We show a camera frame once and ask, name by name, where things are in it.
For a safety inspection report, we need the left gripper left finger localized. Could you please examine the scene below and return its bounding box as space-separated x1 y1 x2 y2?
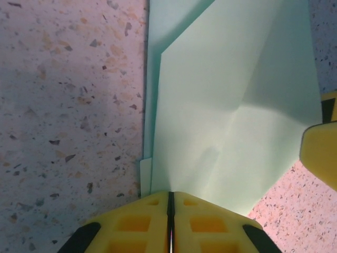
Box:
59 191 171 253

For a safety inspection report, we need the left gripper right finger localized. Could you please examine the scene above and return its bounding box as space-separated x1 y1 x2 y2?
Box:
173 191 284 253

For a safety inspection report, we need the light green paper sheet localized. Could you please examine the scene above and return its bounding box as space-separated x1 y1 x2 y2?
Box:
139 0 323 216

